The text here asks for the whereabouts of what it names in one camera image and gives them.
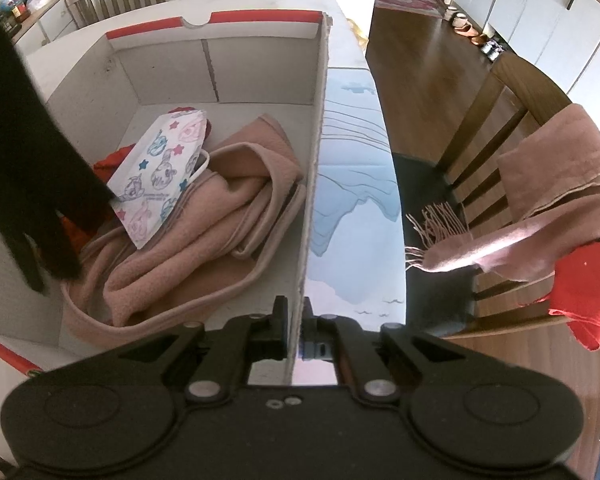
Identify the red knotted cloth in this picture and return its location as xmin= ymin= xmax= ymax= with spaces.
xmin=59 ymin=106 xmax=214 ymax=246

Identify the pink fleece cloth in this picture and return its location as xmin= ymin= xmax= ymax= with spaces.
xmin=61 ymin=114 xmax=306 ymax=349

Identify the pink fringed scarf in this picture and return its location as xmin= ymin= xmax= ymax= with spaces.
xmin=405 ymin=104 xmax=600 ymax=282

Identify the black cloth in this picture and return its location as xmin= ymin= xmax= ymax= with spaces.
xmin=0 ymin=26 xmax=112 ymax=292

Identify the near wooden chair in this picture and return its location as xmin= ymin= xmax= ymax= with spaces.
xmin=392 ymin=52 xmax=570 ymax=339

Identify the cartoon print face mask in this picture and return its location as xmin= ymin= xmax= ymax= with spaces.
xmin=106 ymin=109 xmax=212 ymax=252

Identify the red patterned rug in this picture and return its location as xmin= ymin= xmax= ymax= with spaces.
xmin=375 ymin=0 xmax=445 ymax=18

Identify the white side cabinet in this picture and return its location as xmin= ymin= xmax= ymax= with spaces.
xmin=0 ymin=0 xmax=78 ymax=56

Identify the red and white cardboard box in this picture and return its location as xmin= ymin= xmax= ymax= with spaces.
xmin=0 ymin=8 xmax=334 ymax=386

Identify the white cabinet wall unit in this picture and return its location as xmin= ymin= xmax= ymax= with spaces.
xmin=452 ymin=0 xmax=600 ymax=92

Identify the red garment on chair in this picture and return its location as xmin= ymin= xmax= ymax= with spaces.
xmin=548 ymin=242 xmax=600 ymax=351

